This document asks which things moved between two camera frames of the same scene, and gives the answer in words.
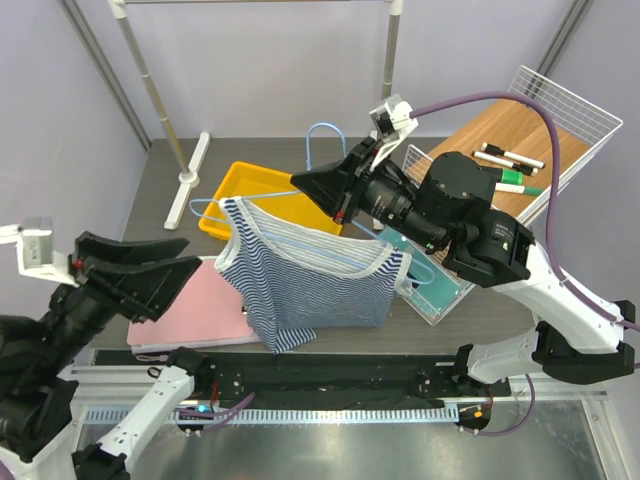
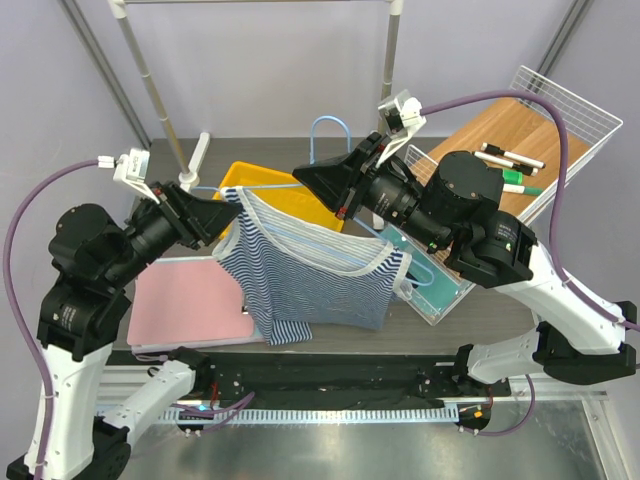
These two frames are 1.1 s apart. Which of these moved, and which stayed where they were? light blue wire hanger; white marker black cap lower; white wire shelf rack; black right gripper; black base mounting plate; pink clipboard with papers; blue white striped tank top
Moved: light blue wire hanger
Stayed: blue white striped tank top; black right gripper; white wire shelf rack; white marker black cap lower; pink clipboard with papers; black base mounting plate
